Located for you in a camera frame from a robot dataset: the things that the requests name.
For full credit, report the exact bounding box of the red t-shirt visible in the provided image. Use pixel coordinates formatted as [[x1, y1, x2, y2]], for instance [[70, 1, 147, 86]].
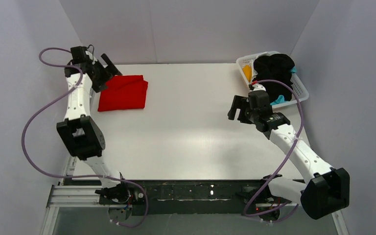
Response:
[[97, 75, 148, 112]]

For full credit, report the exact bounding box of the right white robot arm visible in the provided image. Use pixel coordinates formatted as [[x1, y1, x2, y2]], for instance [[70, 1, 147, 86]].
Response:
[[228, 90, 350, 220]]

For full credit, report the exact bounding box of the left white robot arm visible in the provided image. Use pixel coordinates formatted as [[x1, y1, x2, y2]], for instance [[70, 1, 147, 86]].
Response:
[[56, 46, 131, 204]]

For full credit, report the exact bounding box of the teal garment in basket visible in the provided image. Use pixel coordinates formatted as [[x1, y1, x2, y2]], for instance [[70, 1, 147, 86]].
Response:
[[270, 67, 297, 106]]

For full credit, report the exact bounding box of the yellow garment in basket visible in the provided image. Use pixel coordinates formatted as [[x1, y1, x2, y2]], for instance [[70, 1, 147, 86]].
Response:
[[242, 65, 253, 83]]

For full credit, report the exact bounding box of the white plastic laundry basket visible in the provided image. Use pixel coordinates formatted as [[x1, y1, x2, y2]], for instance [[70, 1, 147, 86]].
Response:
[[235, 51, 309, 109]]

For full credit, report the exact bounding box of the black garment in basket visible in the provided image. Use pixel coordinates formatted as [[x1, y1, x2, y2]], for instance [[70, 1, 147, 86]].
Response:
[[253, 54, 295, 103]]

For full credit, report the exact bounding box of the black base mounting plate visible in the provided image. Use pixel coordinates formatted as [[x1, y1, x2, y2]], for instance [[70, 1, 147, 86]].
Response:
[[63, 179, 308, 217]]

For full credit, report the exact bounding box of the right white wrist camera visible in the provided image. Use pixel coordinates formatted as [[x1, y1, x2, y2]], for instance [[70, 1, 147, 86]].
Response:
[[249, 81, 266, 92]]

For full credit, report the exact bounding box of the aluminium frame rail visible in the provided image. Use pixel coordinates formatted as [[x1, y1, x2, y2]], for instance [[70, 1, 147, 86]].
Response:
[[40, 64, 349, 235]]

